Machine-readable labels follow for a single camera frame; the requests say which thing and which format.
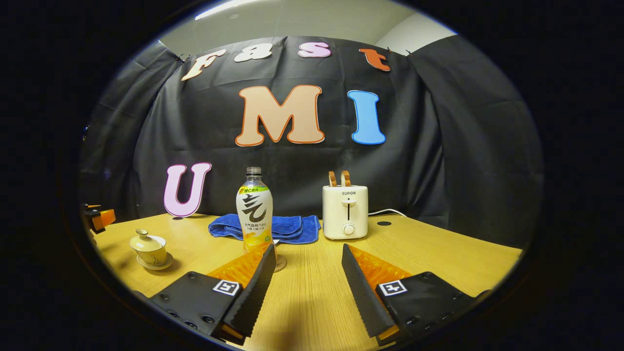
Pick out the cream ceramic saucer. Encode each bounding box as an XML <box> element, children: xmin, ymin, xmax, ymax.
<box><xmin>136</xmin><ymin>253</ymin><xmax>174</xmax><ymax>271</ymax></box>

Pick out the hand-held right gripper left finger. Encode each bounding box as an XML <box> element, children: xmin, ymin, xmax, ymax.
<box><xmin>149</xmin><ymin>243</ymin><xmax>277</xmax><ymax>346</ymax></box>

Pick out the black backdrop cloth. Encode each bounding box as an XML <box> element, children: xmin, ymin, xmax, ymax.
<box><xmin>78</xmin><ymin>35</ymin><xmax>544</xmax><ymax>249</ymax></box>

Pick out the cream teacup lid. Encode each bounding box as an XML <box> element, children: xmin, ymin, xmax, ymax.
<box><xmin>130</xmin><ymin>229</ymin><xmax>165</xmax><ymax>253</ymax></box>

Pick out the labelled plastic water bottle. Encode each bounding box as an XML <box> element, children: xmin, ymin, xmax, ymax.
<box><xmin>236</xmin><ymin>167</ymin><xmax>276</xmax><ymax>259</ymax></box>

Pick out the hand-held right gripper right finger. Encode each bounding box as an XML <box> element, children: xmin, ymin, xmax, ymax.
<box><xmin>341</xmin><ymin>243</ymin><xmax>481</xmax><ymax>347</ymax></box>

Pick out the blue folded towel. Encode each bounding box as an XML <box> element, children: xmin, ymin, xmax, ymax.
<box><xmin>208</xmin><ymin>214</ymin><xmax>321</xmax><ymax>245</ymax></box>

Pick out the white toaster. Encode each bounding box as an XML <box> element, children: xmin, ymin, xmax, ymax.
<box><xmin>322</xmin><ymin>185</ymin><xmax>369</xmax><ymax>240</ymax></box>

